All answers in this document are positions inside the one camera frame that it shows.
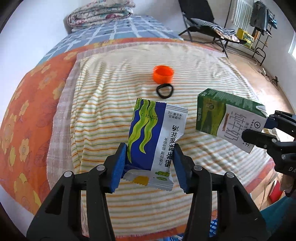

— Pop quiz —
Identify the blue snack packet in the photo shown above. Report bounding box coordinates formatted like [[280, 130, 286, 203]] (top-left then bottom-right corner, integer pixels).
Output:
[[122, 98, 188, 191]]

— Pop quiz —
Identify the green milk carton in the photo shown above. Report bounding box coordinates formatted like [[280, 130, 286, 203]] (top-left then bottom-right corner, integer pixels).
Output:
[[196, 88, 267, 153]]

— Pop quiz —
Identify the orange bottle cap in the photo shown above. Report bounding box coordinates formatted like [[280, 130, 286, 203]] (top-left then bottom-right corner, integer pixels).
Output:
[[152, 65, 174, 84]]

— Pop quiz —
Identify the striped yellow towel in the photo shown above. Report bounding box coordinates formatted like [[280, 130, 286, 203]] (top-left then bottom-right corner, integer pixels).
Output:
[[47, 42, 269, 238]]

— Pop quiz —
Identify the blue plastic mesh basket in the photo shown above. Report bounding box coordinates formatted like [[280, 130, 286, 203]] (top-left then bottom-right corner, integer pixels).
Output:
[[209, 218, 218, 237]]

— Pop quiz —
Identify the black clothes rack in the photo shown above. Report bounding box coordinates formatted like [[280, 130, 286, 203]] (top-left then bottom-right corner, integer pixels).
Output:
[[226, 1, 278, 65]]

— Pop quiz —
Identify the yellow green crate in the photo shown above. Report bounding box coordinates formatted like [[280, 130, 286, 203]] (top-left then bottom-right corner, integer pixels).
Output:
[[236, 28, 254, 49]]

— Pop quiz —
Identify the orange floral bed sheet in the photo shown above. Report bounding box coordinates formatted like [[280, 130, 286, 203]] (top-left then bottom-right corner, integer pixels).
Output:
[[1, 38, 274, 226]]

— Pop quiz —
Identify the striped cloth on chair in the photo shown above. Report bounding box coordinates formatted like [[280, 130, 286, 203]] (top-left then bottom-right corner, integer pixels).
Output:
[[187, 18, 236, 38]]

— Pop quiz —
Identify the dark hanging jacket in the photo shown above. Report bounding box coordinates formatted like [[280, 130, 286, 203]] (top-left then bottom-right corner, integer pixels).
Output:
[[250, 1, 268, 35]]

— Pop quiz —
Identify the striped hanging towel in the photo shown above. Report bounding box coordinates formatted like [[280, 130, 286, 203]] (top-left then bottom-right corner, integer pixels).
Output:
[[231, 0, 254, 31]]

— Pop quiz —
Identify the black folding chair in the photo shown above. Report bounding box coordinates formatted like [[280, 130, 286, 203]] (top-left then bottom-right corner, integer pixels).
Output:
[[178, 0, 246, 52]]

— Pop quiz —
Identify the blue checked bed sheet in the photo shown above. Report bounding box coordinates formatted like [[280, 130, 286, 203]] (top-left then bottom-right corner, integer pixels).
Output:
[[39, 16, 182, 64]]

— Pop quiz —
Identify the folded floral quilt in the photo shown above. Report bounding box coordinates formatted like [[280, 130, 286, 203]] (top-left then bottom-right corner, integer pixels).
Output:
[[67, 0, 135, 30]]

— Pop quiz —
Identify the black hair tie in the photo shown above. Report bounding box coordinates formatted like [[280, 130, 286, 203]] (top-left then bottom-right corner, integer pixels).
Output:
[[155, 83, 174, 100]]

